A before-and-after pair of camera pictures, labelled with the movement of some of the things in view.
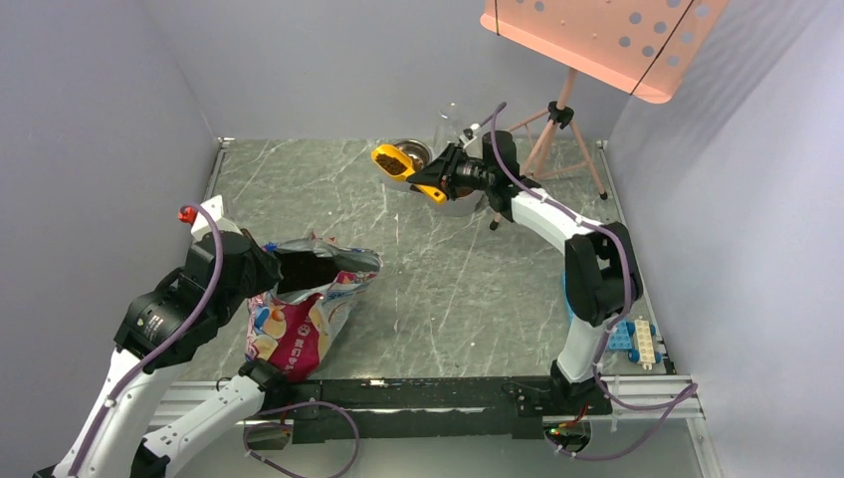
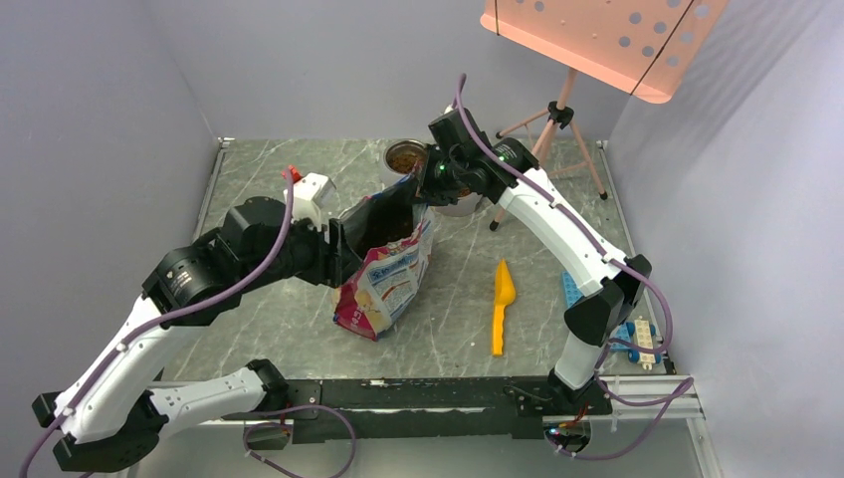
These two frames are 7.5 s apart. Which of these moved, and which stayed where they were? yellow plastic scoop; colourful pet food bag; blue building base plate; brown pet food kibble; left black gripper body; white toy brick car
Moved: yellow plastic scoop; brown pet food kibble; colourful pet food bag; left black gripper body
Stayed: white toy brick car; blue building base plate
